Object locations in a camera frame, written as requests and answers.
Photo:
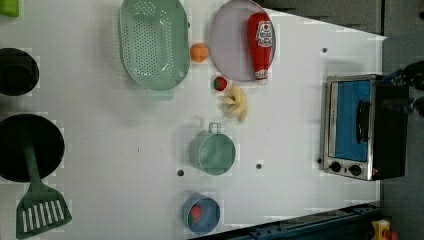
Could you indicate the oven door with black handle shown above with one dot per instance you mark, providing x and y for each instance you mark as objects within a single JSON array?
[{"x": 345, "y": 97}]

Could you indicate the grey round plate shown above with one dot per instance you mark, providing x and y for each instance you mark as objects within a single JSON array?
[{"x": 228, "y": 42}]

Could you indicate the silver toaster oven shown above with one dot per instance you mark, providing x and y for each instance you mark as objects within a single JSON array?
[{"x": 384, "y": 129}]

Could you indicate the red green toy fruit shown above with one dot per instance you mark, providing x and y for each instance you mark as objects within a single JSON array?
[{"x": 195, "y": 214}]

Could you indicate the orange toy fruit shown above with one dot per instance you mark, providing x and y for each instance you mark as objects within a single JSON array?
[{"x": 199, "y": 52}]

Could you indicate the yellow toy banana peel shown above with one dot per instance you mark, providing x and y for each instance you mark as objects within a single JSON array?
[{"x": 237, "y": 103}]

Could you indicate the black frying pan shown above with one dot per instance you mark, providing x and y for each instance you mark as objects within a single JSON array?
[{"x": 20, "y": 131}]

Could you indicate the green perforated colander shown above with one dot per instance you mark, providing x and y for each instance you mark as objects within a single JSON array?
[{"x": 154, "y": 42}]

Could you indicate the red ketchup bottle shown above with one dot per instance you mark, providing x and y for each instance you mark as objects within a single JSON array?
[{"x": 260, "y": 40}]

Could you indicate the lime green object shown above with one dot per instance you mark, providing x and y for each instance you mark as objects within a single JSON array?
[{"x": 9, "y": 8}]

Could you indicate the red toy strawberry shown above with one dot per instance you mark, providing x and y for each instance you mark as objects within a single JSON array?
[{"x": 220, "y": 83}]

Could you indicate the green metal cup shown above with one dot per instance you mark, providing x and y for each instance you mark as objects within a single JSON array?
[{"x": 212, "y": 152}]

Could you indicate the blue bowl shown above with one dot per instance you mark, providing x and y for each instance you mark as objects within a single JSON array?
[{"x": 210, "y": 217}]

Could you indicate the green slotted spatula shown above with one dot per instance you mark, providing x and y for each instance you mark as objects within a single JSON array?
[{"x": 42, "y": 208}]

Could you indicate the black cylindrical cup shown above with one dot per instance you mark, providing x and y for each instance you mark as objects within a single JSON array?
[{"x": 19, "y": 72}]

